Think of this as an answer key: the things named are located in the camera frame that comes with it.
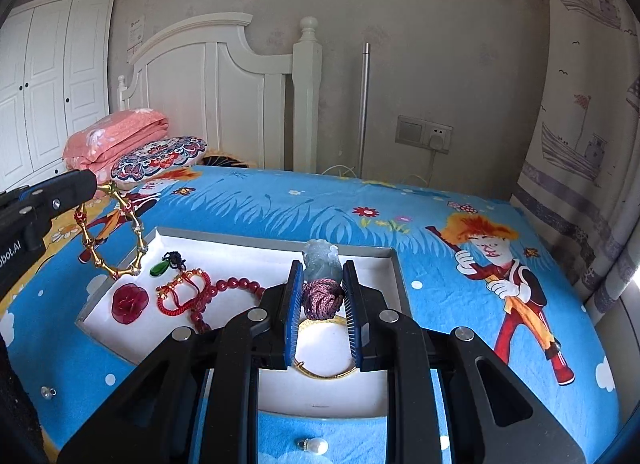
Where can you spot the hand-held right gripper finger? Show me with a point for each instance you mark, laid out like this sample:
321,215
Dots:
60,199
55,184

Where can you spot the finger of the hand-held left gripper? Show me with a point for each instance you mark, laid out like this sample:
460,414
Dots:
295,304
352,304

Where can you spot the jade pendant with purple knot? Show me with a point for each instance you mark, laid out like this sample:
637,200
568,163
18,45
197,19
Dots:
322,259

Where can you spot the white shallow tray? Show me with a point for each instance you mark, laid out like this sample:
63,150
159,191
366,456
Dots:
240,254

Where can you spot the green pendant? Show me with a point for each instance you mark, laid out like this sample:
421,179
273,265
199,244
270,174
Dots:
159,270

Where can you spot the gold bangle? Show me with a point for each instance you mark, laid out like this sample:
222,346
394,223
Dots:
312,322

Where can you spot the pink folded quilt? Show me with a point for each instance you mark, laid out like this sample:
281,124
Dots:
120,137

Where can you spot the blue cartoon printed sheet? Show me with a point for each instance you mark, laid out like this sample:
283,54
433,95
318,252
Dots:
350,204

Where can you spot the white wardrobe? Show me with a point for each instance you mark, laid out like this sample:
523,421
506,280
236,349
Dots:
45,84

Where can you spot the round patterned cushion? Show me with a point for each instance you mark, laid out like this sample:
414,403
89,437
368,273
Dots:
160,157

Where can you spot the dark cloth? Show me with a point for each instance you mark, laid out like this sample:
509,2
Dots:
17,404

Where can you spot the dark striped mat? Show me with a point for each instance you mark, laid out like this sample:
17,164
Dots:
227,161

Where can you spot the white bed headboard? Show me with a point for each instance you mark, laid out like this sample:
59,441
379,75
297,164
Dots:
200,94

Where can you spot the ship printed curtain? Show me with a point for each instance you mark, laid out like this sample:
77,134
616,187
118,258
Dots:
580,119

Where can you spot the white wall notice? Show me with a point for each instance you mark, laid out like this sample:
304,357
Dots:
136,32

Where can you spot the wall switch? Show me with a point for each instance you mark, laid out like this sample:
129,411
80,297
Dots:
410,129

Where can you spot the wall socket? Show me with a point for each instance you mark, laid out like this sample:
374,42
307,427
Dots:
445,128

